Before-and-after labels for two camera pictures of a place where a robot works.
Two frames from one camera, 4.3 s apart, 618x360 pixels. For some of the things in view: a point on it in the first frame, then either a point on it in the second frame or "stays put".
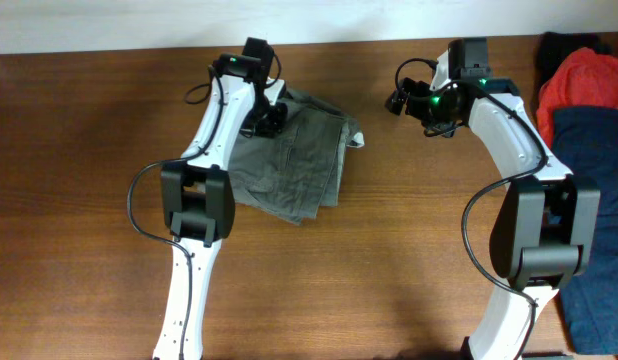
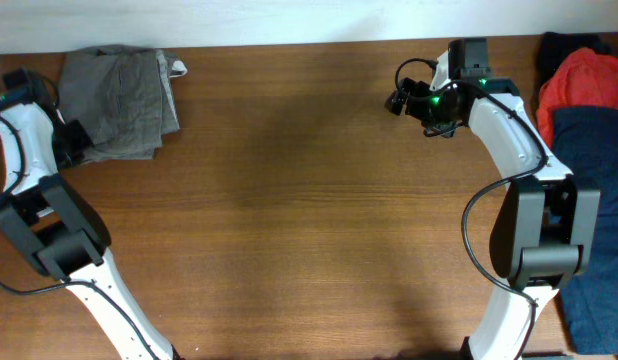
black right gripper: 415,107 stays put
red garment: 583,78 stays put
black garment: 552,48 stays put
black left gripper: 275,120 -> 82,141
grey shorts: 295,171 -> 124,94
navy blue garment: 593,143 stays put
